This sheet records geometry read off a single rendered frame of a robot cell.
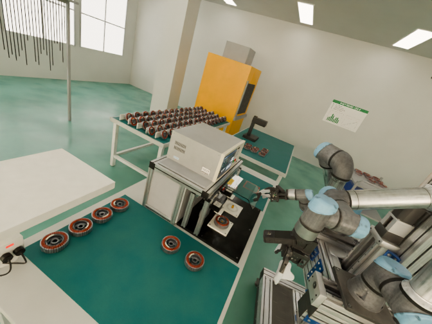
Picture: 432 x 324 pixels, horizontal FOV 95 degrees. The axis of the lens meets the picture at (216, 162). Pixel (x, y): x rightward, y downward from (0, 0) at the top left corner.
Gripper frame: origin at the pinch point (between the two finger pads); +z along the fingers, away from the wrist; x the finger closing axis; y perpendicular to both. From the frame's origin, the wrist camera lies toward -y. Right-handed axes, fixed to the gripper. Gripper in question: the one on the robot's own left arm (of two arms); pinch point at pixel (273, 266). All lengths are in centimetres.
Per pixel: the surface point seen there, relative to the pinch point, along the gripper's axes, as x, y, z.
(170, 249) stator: 15, -46, 37
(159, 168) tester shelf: 38, -74, 5
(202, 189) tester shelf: 34, -42, 4
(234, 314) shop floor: 48, 16, 115
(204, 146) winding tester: 49, -52, -16
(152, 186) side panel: 40, -77, 22
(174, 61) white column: 389, -256, -38
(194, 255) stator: 19, -32, 38
